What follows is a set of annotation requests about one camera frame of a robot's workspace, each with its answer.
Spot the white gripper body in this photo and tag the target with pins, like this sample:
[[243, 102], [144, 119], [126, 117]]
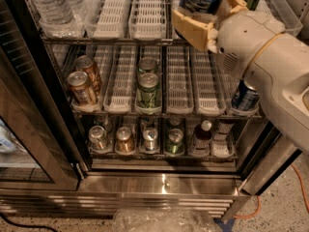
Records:
[[245, 39]]

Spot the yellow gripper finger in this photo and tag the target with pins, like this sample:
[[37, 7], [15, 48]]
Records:
[[230, 7], [199, 34]]

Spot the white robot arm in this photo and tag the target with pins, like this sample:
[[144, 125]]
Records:
[[280, 74]]

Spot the blue can middle shelf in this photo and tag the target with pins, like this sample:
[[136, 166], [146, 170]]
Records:
[[245, 98]]

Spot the green can rear middle shelf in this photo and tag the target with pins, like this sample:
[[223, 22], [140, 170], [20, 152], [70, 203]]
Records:
[[147, 65]]

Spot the green can front middle shelf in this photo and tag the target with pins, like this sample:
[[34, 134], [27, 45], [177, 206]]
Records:
[[147, 90]]

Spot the gold can rear middle shelf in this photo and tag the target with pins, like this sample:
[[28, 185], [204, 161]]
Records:
[[90, 67]]

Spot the gold can shelf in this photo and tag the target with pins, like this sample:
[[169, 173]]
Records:
[[90, 67], [82, 88]]

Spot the silver red can bottom shelf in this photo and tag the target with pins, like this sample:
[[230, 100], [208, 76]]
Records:
[[150, 136]]

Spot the steel fridge door right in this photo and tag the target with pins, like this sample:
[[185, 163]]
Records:
[[280, 156]]

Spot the green can bottom shelf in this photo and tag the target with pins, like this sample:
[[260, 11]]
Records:
[[174, 143]]

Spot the steel fridge cabinet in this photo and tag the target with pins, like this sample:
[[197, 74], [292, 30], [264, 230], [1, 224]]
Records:
[[117, 34]]

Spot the gold can front middle shelf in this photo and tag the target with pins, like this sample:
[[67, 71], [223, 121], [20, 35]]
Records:
[[82, 88]]

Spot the copper can bottom shelf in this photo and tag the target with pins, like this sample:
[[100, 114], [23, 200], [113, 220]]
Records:
[[125, 140]]

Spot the silver can bottom shelf left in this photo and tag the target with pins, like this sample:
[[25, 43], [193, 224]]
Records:
[[98, 138]]

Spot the glass fridge door left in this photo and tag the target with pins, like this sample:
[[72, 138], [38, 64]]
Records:
[[32, 97]]

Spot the dark bottle white label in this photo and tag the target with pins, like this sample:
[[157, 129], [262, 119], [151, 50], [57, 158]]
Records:
[[222, 129]]

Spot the brown bottle white cap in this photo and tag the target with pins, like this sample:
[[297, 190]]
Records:
[[202, 138]]

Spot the clear water bottle front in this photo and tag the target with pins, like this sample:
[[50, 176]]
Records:
[[54, 12]]

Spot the clear plastic bag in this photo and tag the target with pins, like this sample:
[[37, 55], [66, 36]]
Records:
[[146, 220]]

